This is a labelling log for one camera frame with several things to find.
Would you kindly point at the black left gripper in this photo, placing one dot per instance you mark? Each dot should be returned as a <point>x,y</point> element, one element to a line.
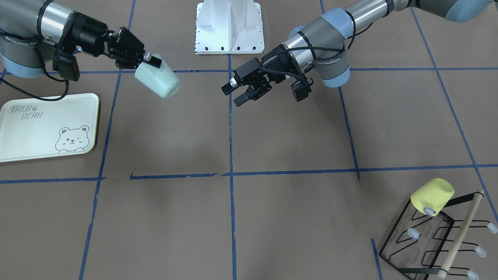
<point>260,80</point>

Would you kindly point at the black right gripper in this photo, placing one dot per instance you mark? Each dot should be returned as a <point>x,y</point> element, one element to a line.
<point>88,34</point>

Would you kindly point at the light green plastic cup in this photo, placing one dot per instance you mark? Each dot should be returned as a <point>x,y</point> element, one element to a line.
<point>163,81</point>

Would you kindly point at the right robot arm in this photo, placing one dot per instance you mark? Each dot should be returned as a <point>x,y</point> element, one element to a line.
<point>34,31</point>

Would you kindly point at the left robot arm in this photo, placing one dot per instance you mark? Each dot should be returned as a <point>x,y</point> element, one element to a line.
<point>322,46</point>

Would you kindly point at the cream bear print tray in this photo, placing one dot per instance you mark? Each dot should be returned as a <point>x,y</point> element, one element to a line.
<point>32,129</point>

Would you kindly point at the yellow plastic cup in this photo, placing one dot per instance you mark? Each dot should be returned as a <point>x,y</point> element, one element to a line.
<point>432,196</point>

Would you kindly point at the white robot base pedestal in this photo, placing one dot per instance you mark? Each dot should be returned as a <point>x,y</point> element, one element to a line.
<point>229,27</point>

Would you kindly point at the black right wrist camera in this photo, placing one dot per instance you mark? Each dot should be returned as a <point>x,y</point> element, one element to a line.
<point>65,64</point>

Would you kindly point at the black wire cup rack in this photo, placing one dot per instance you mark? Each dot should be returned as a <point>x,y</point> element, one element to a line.
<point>420,246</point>

